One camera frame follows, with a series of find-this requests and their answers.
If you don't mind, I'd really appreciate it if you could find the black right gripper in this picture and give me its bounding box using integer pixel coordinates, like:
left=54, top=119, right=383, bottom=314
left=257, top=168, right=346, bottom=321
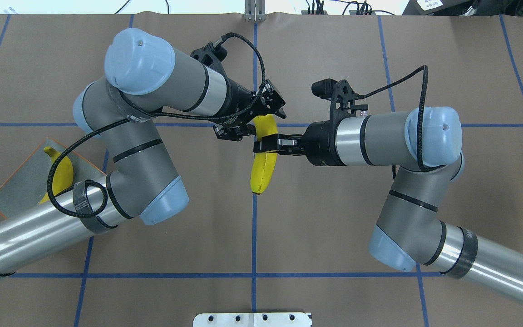
left=253, top=121, right=340, bottom=166

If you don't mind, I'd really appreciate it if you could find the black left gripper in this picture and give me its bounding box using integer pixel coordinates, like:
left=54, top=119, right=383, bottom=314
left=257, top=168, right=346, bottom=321
left=213, top=81, right=287, bottom=142

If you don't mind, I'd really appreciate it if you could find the yellow banana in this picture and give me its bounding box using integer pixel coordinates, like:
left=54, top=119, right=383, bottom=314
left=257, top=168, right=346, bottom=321
left=43, top=146, right=74, bottom=195
left=250, top=114, right=278, bottom=195

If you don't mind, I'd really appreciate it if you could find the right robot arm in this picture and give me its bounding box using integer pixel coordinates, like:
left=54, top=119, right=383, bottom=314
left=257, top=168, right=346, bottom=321
left=253, top=106, right=523, bottom=303

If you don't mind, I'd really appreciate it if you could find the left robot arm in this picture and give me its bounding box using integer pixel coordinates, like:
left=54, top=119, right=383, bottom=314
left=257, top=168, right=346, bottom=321
left=0, top=28, right=286, bottom=280

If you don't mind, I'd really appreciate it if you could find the grey square plate orange rim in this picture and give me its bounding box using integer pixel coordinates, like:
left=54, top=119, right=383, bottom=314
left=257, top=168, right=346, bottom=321
left=0, top=138, right=107, bottom=220

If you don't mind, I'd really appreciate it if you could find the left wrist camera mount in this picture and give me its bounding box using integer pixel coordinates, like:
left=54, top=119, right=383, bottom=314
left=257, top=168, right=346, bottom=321
left=189, top=42, right=227, bottom=73

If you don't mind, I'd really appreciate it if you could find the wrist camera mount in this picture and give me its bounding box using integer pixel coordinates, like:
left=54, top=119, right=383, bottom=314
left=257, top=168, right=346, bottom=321
left=311, top=78, right=369, bottom=123
left=189, top=42, right=227, bottom=73

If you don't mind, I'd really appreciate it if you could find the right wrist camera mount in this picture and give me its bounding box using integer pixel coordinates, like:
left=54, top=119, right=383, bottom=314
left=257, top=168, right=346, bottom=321
left=311, top=78, right=369, bottom=123

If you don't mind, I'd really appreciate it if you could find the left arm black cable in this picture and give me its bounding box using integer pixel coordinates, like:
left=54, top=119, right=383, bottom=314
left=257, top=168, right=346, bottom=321
left=46, top=33, right=266, bottom=218

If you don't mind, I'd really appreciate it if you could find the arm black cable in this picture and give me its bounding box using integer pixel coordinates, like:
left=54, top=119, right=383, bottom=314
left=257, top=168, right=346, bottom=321
left=357, top=65, right=444, bottom=172
left=46, top=33, right=266, bottom=218

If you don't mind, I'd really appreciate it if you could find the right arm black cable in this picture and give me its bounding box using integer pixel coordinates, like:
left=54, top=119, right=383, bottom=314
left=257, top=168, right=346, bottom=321
left=357, top=65, right=444, bottom=172

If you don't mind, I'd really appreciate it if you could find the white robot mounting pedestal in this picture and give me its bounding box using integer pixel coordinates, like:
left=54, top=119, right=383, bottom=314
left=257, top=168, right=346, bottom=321
left=192, top=312, right=313, bottom=327

